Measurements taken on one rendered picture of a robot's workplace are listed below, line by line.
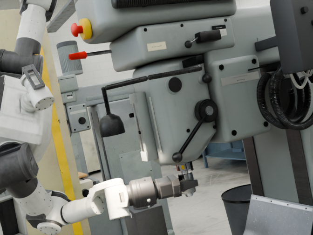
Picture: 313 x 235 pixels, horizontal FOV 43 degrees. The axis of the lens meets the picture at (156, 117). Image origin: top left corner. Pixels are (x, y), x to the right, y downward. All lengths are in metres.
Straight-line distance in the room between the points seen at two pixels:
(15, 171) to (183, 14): 0.65
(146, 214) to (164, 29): 0.78
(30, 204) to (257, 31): 0.91
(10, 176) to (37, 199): 0.15
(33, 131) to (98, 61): 9.58
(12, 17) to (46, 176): 1.10
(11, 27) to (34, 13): 1.37
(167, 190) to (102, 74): 9.63
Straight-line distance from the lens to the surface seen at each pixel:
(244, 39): 1.34
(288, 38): 1.14
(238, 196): 3.58
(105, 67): 10.87
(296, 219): 1.50
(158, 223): 1.66
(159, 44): 1.15
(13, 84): 1.39
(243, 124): 1.28
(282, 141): 1.47
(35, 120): 1.32
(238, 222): 3.25
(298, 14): 1.13
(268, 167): 1.56
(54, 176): 2.92
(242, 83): 1.29
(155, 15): 1.16
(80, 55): 1.28
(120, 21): 1.11
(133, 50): 1.17
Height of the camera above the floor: 1.53
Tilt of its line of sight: 3 degrees down
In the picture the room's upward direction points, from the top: 12 degrees counter-clockwise
